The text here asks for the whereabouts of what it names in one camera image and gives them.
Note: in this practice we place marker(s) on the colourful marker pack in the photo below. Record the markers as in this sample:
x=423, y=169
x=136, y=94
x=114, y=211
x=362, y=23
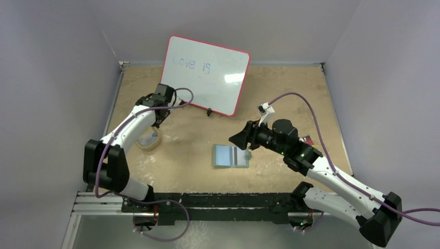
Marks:
x=308, y=140

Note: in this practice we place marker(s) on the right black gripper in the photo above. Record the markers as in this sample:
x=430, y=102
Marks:
x=253, y=135

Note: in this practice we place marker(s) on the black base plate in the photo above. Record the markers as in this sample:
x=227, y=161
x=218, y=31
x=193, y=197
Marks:
x=275, y=207

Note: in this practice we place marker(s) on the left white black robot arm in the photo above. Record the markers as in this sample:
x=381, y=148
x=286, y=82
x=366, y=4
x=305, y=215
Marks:
x=105, y=161

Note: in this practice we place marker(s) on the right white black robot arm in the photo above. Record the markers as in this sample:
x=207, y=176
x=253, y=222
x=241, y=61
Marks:
x=368, y=210

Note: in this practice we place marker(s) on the loose VIP card in tray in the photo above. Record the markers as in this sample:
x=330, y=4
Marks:
x=147, y=139

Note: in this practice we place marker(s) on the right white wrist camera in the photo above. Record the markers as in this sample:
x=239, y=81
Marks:
x=267, y=112

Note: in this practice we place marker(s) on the white board with red frame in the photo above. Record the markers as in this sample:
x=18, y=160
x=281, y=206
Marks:
x=213, y=73

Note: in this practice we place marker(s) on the gold oval metal tray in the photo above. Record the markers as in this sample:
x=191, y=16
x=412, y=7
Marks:
x=151, y=129

